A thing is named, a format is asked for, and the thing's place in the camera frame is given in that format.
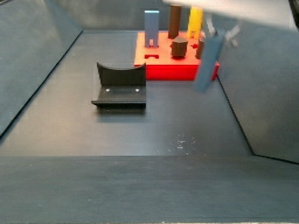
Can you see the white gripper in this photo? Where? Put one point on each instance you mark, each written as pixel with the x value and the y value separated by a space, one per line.
pixel 267 12

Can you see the grey-blue arch object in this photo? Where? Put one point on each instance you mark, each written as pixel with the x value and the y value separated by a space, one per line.
pixel 208 59

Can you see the yellow arch block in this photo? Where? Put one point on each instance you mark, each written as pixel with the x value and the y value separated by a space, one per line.
pixel 194 29

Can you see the red peg board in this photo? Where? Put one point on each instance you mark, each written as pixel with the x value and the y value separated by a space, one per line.
pixel 162 66

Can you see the light blue arch block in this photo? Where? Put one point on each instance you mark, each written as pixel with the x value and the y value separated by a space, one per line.
pixel 151 28

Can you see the short brown hexagonal peg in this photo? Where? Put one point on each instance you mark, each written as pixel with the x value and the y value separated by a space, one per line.
pixel 199 49

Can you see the short brown pointed peg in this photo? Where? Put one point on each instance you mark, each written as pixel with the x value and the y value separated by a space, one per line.
pixel 179 47

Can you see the tall brown cylinder peg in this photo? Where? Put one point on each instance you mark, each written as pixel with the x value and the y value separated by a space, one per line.
pixel 174 25

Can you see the black curved holder stand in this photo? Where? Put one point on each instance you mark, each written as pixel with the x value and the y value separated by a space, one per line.
pixel 122 86

